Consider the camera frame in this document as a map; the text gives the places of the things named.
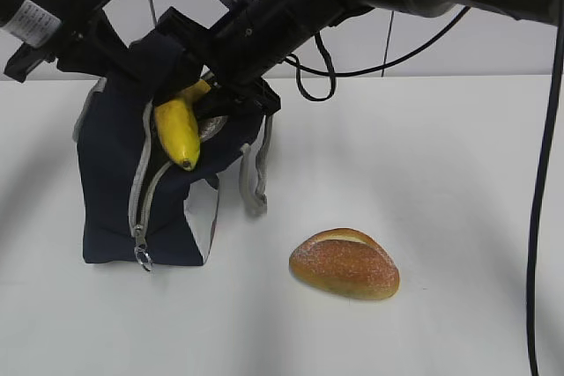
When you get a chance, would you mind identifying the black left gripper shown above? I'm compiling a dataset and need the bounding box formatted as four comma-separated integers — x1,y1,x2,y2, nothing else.
1,0,145,85

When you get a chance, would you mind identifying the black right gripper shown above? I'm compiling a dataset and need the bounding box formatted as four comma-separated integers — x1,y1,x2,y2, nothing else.
152,0,335,122

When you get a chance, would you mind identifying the yellow banana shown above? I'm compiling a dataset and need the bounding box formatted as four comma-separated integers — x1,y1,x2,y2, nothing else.
153,79,211,171

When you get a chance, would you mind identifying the navy blue lunch bag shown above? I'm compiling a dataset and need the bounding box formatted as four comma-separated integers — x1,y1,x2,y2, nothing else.
73,32,272,270

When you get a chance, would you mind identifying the brown bread roll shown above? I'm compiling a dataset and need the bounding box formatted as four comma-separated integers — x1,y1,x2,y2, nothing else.
289,228,400,300

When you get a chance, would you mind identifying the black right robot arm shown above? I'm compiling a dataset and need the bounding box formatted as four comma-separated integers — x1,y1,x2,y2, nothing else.
157,0,563,116

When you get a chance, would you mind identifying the black cable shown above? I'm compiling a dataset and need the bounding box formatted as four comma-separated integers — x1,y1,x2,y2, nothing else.
284,0,564,376

